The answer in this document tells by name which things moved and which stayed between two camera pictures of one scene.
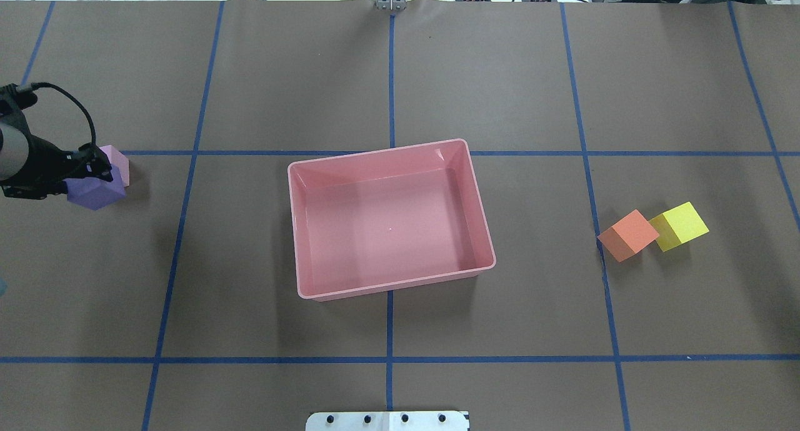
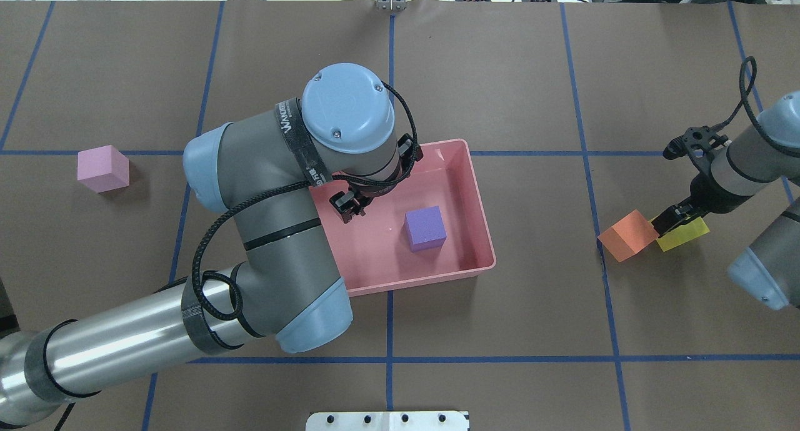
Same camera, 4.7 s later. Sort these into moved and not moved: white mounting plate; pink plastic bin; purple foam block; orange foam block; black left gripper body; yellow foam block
Moved: black left gripper body; purple foam block
Not moved: pink plastic bin; orange foam block; yellow foam block; white mounting plate
